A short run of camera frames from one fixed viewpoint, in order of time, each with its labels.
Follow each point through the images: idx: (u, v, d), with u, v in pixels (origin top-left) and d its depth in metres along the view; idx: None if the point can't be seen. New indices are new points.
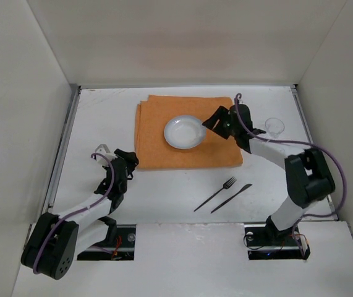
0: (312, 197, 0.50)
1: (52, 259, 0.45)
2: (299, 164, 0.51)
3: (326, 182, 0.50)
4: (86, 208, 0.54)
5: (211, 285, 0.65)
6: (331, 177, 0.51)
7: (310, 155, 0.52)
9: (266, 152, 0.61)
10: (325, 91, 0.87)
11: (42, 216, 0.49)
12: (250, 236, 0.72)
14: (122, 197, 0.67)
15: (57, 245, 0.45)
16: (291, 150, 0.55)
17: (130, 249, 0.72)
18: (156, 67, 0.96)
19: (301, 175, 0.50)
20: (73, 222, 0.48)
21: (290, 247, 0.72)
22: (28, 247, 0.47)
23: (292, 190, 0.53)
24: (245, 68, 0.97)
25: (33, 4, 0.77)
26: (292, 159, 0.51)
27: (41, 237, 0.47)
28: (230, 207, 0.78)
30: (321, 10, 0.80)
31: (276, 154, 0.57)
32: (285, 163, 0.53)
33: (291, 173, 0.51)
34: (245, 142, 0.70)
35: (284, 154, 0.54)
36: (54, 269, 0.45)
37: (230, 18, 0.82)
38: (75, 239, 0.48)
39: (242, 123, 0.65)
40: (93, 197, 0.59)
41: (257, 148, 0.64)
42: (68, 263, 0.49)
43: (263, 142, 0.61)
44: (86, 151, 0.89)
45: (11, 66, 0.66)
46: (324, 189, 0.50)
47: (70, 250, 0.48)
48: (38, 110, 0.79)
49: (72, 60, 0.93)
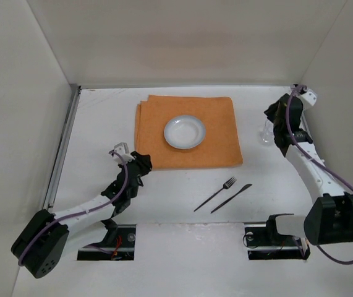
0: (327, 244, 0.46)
1: (37, 257, 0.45)
2: (332, 210, 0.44)
3: (348, 232, 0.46)
4: (85, 212, 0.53)
5: (211, 285, 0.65)
6: None
7: (347, 201, 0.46)
9: (301, 167, 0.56)
10: (326, 91, 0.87)
11: (41, 212, 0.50)
12: (250, 236, 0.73)
14: (128, 204, 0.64)
15: (44, 245, 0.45)
16: (331, 185, 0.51)
17: (130, 249, 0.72)
18: (156, 67, 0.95)
19: (327, 221, 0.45)
20: (66, 226, 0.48)
21: (289, 247, 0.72)
22: (20, 237, 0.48)
23: (308, 223, 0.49)
24: (245, 68, 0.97)
25: (33, 4, 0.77)
26: (329, 203, 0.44)
27: (33, 232, 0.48)
28: (230, 207, 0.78)
30: (321, 10, 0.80)
31: (311, 180, 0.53)
32: (316, 200, 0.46)
33: (317, 214, 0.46)
34: (284, 141, 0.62)
35: (319, 187, 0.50)
36: (35, 267, 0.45)
37: (230, 18, 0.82)
38: (63, 244, 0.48)
39: (287, 120, 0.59)
40: (97, 200, 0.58)
41: (293, 158, 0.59)
42: (53, 265, 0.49)
43: (303, 158, 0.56)
44: (87, 151, 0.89)
45: (11, 66, 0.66)
46: (344, 239, 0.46)
47: (57, 253, 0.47)
48: (38, 110, 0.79)
49: (72, 60, 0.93)
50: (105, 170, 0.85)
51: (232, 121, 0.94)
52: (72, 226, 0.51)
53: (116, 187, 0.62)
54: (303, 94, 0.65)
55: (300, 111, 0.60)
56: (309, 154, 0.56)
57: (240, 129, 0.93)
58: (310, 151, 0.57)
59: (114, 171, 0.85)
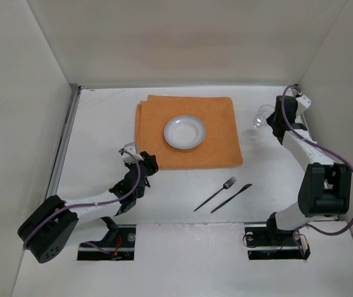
0: (318, 211, 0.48)
1: (43, 243, 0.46)
2: (321, 176, 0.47)
3: (339, 203, 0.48)
4: (94, 204, 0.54)
5: (210, 285, 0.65)
6: (347, 200, 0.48)
7: (336, 171, 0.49)
9: (296, 148, 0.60)
10: (325, 91, 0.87)
11: (50, 198, 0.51)
12: (250, 236, 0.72)
14: (133, 204, 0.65)
15: (52, 232, 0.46)
16: (321, 158, 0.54)
17: (130, 249, 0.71)
18: (156, 67, 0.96)
19: (317, 187, 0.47)
20: (75, 215, 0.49)
21: (290, 247, 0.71)
22: (27, 219, 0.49)
23: (302, 194, 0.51)
24: (245, 68, 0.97)
25: (33, 5, 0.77)
26: (316, 171, 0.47)
27: (41, 216, 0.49)
28: (230, 207, 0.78)
30: (321, 10, 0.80)
31: (304, 156, 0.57)
32: (308, 167, 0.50)
33: (308, 180, 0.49)
34: (280, 130, 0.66)
35: (311, 159, 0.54)
36: (40, 251, 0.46)
37: (230, 19, 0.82)
38: (70, 232, 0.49)
39: (283, 113, 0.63)
40: (106, 195, 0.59)
41: (290, 143, 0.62)
42: (57, 252, 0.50)
43: (297, 138, 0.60)
44: (87, 151, 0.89)
45: (10, 66, 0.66)
46: (334, 209, 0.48)
47: (63, 239, 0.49)
48: (38, 110, 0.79)
49: (72, 60, 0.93)
50: (105, 170, 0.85)
51: (232, 121, 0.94)
52: (81, 216, 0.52)
53: (125, 185, 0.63)
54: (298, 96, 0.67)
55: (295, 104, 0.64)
56: (303, 135, 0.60)
57: (240, 129, 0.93)
58: (304, 134, 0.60)
59: (114, 171, 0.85)
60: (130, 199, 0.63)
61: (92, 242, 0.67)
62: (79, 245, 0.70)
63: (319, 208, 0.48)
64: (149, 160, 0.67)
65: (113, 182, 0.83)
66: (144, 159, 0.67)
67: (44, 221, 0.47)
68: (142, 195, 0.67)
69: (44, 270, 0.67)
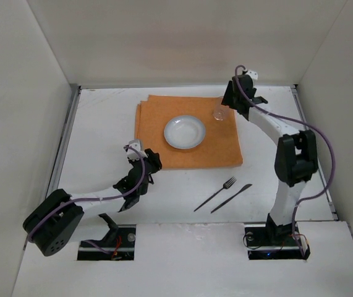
0: (293, 177, 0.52)
1: (49, 236, 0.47)
2: (291, 146, 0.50)
3: (310, 164, 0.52)
4: (99, 198, 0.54)
5: (211, 285, 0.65)
6: (316, 161, 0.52)
7: (303, 138, 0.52)
9: (263, 124, 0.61)
10: (325, 91, 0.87)
11: (55, 192, 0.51)
12: (250, 236, 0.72)
14: (136, 200, 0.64)
15: (57, 225, 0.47)
16: (288, 128, 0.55)
17: (130, 249, 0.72)
18: (156, 67, 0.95)
19: (290, 157, 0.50)
20: (81, 208, 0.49)
21: (291, 247, 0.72)
22: (32, 213, 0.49)
23: (278, 165, 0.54)
24: (245, 68, 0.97)
25: (33, 4, 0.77)
26: (285, 140, 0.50)
27: (47, 210, 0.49)
28: (230, 207, 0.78)
30: (321, 10, 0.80)
31: (272, 130, 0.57)
32: (279, 141, 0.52)
33: (282, 151, 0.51)
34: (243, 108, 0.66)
35: (279, 131, 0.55)
36: (45, 245, 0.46)
37: (230, 18, 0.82)
38: (75, 226, 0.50)
39: (242, 90, 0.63)
40: (110, 190, 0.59)
41: (255, 119, 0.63)
42: (61, 245, 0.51)
43: (262, 113, 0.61)
44: (86, 151, 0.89)
45: (10, 66, 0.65)
46: (306, 171, 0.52)
47: (67, 233, 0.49)
48: (37, 110, 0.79)
49: (71, 59, 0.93)
50: (105, 170, 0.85)
51: (231, 121, 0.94)
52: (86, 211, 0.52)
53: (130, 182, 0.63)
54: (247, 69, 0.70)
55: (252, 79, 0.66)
56: (266, 110, 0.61)
57: (240, 129, 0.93)
58: (266, 108, 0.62)
59: (114, 171, 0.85)
60: (134, 195, 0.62)
61: (93, 242, 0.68)
62: (80, 245, 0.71)
63: (295, 174, 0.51)
64: (154, 161, 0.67)
65: (112, 182, 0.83)
66: (151, 158, 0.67)
67: (50, 215, 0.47)
68: (145, 192, 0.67)
69: (44, 271, 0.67)
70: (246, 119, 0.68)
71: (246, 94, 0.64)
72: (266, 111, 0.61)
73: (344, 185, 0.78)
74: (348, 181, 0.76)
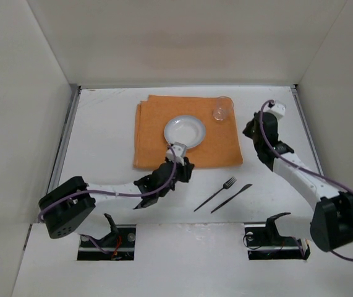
0: (337, 247, 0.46)
1: (57, 219, 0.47)
2: (332, 212, 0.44)
3: None
4: (114, 193, 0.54)
5: (211, 285, 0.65)
6: None
7: (344, 200, 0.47)
9: (292, 178, 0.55)
10: (325, 91, 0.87)
11: (76, 177, 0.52)
12: (250, 236, 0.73)
14: (154, 202, 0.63)
15: (68, 211, 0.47)
16: (324, 187, 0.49)
17: (130, 249, 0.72)
18: (156, 67, 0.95)
19: (332, 225, 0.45)
20: (94, 201, 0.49)
21: (290, 247, 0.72)
22: (49, 193, 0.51)
23: (314, 232, 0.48)
24: (245, 68, 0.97)
25: (33, 4, 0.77)
26: (327, 206, 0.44)
27: (63, 193, 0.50)
28: (230, 207, 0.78)
30: (321, 10, 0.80)
31: (305, 188, 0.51)
32: (317, 204, 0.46)
33: (321, 217, 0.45)
34: (266, 156, 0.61)
35: (314, 193, 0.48)
36: (52, 228, 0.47)
37: (230, 18, 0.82)
38: (85, 216, 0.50)
39: (264, 137, 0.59)
40: (128, 187, 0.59)
41: (281, 171, 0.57)
42: (68, 231, 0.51)
43: (291, 167, 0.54)
44: (86, 151, 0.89)
45: (10, 67, 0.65)
46: (352, 239, 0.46)
47: (76, 222, 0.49)
48: (37, 110, 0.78)
49: (71, 59, 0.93)
50: (105, 170, 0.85)
51: (232, 121, 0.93)
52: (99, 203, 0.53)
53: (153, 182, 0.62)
54: (271, 108, 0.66)
55: (275, 125, 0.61)
56: (295, 162, 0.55)
57: (240, 130, 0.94)
58: (295, 160, 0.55)
59: (114, 171, 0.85)
60: (153, 197, 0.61)
61: (94, 239, 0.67)
62: (80, 245, 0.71)
63: (339, 244, 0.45)
64: (187, 169, 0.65)
65: (113, 182, 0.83)
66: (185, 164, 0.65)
67: (65, 198, 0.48)
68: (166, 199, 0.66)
69: (44, 271, 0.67)
70: (271, 169, 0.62)
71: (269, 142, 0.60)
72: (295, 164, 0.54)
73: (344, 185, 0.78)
74: (348, 182, 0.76)
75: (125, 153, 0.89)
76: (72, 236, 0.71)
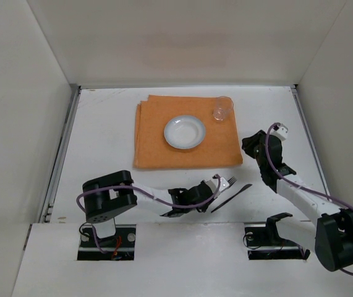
0: (342, 265, 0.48)
1: (99, 207, 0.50)
2: (334, 229, 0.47)
3: None
4: (153, 197, 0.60)
5: (211, 285, 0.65)
6: None
7: (346, 217, 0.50)
9: (295, 198, 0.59)
10: (325, 91, 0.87)
11: (124, 171, 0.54)
12: (250, 236, 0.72)
14: (180, 215, 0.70)
15: (111, 202, 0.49)
16: (326, 206, 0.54)
17: (130, 249, 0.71)
18: (156, 67, 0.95)
19: (335, 242, 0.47)
20: (136, 199, 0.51)
21: (290, 247, 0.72)
22: (96, 179, 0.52)
23: (320, 251, 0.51)
24: (245, 68, 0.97)
25: (33, 5, 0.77)
26: (327, 223, 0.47)
27: (108, 182, 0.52)
28: (230, 207, 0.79)
30: (321, 10, 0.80)
31: (308, 206, 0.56)
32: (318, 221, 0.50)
33: (323, 234, 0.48)
34: (271, 178, 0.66)
35: (316, 211, 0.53)
36: (91, 213, 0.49)
37: (230, 18, 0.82)
38: (122, 211, 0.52)
39: (270, 160, 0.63)
40: (163, 195, 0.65)
41: (284, 191, 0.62)
42: (101, 220, 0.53)
43: (293, 187, 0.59)
44: (86, 151, 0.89)
45: (10, 67, 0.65)
46: None
47: (113, 214, 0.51)
48: (38, 111, 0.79)
49: (72, 59, 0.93)
50: (105, 170, 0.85)
51: (232, 121, 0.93)
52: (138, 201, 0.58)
53: (183, 197, 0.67)
54: (277, 131, 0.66)
55: (279, 148, 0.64)
56: (297, 182, 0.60)
57: (240, 130, 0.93)
58: (297, 180, 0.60)
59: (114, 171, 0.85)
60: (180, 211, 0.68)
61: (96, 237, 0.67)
62: (80, 245, 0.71)
63: (344, 262, 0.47)
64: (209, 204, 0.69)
65: None
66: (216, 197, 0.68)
67: (109, 188, 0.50)
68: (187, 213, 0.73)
69: (44, 271, 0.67)
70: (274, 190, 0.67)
71: (274, 164, 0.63)
72: (297, 184, 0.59)
73: (344, 185, 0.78)
74: (348, 182, 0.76)
75: (125, 153, 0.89)
76: (72, 236, 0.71)
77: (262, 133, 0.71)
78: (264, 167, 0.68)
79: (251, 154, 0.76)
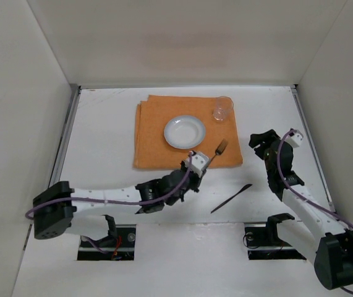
0: (340, 285, 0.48)
1: (39, 224, 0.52)
2: (337, 249, 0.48)
3: None
4: (102, 202, 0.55)
5: (211, 285, 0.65)
6: None
7: (350, 238, 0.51)
9: (300, 210, 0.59)
10: (326, 91, 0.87)
11: (62, 182, 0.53)
12: (250, 236, 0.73)
14: (158, 210, 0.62)
15: (46, 220, 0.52)
16: (330, 224, 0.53)
17: (130, 249, 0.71)
18: (156, 67, 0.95)
19: (336, 262, 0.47)
20: (72, 211, 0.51)
21: (289, 247, 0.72)
22: (40, 195, 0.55)
23: (320, 268, 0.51)
24: (245, 68, 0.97)
25: (33, 5, 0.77)
26: (329, 242, 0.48)
27: (47, 198, 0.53)
28: (230, 207, 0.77)
30: (321, 10, 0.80)
31: (311, 222, 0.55)
32: (321, 239, 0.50)
33: (324, 253, 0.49)
34: (277, 185, 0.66)
35: (321, 229, 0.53)
36: (36, 231, 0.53)
37: (230, 18, 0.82)
38: (66, 223, 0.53)
39: (279, 168, 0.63)
40: (125, 192, 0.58)
41: (290, 202, 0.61)
42: (56, 233, 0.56)
43: (299, 200, 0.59)
44: (86, 151, 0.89)
45: (10, 67, 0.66)
46: None
47: (57, 229, 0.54)
48: (37, 111, 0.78)
49: (71, 59, 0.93)
50: (105, 170, 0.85)
51: (232, 122, 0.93)
52: (85, 210, 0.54)
53: (157, 189, 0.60)
54: (292, 137, 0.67)
55: (291, 158, 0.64)
56: (304, 195, 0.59)
57: (240, 130, 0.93)
58: (304, 192, 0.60)
59: (114, 172, 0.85)
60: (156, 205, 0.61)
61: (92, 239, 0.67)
62: (80, 245, 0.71)
63: (342, 282, 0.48)
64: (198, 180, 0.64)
65: (112, 181, 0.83)
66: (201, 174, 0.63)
67: (45, 205, 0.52)
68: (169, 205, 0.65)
69: (44, 271, 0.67)
70: (280, 197, 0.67)
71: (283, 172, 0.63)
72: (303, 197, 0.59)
73: (344, 185, 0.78)
74: (348, 182, 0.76)
75: (125, 153, 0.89)
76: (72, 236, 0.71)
77: (274, 134, 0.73)
78: (272, 175, 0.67)
79: (260, 156, 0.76)
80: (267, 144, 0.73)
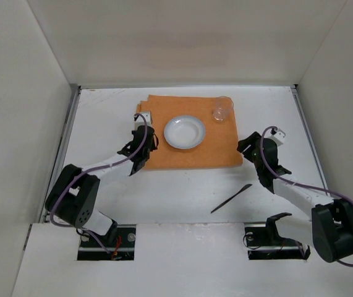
0: (339, 256, 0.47)
1: (74, 208, 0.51)
2: (329, 218, 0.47)
3: None
4: (109, 165, 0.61)
5: (211, 285, 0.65)
6: None
7: (340, 206, 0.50)
9: (291, 195, 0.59)
10: (325, 91, 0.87)
11: (68, 166, 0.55)
12: (250, 236, 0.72)
14: (143, 163, 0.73)
15: (79, 197, 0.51)
16: (319, 197, 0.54)
17: (130, 249, 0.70)
18: (156, 66, 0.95)
19: (330, 229, 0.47)
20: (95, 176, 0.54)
21: (290, 247, 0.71)
22: (53, 192, 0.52)
23: (318, 243, 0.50)
24: (245, 68, 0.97)
25: (33, 5, 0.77)
26: (320, 211, 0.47)
27: (62, 186, 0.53)
28: (230, 207, 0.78)
30: (321, 10, 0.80)
31: (303, 200, 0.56)
32: (312, 211, 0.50)
33: (317, 224, 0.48)
34: (267, 180, 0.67)
35: (311, 203, 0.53)
36: (73, 217, 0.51)
37: (230, 18, 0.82)
38: (95, 194, 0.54)
39: (266, 163, 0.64)
40: (116, 157, 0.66)
41: (282, 190, 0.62)
42: (88, 216, 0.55)
43: (288, 184, 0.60)
44: (86, 151, 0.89)
45: (10, 67, 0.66)
46: None
47: (90, 203, 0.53)
48: (37, 110, 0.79)
49: (71, 59, 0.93)
50: None
51: (232, 121, 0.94)
52: (101, 177, 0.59)
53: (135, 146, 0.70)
54: (274, 135, 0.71)
55: (276, 151, 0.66)
56: (292, 180, 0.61)
57: (240, 130, 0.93)
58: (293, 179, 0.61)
59: None
60: (141, 157, 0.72)
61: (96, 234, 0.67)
62: (79, 245, 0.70)
63: (341, 252, 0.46)
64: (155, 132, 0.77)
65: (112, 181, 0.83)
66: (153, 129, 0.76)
67: (67, 188, 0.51)
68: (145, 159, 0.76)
69: (44, 271, 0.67)
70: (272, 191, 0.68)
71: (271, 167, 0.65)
72: (292, 181, 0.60)
73: (344, 185, 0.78)
74: (348, 181, 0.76)
75: None
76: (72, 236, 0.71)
77: (256, 133, 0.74)
78: (261, 169, 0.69)
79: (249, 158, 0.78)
80: (253, 146, 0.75)
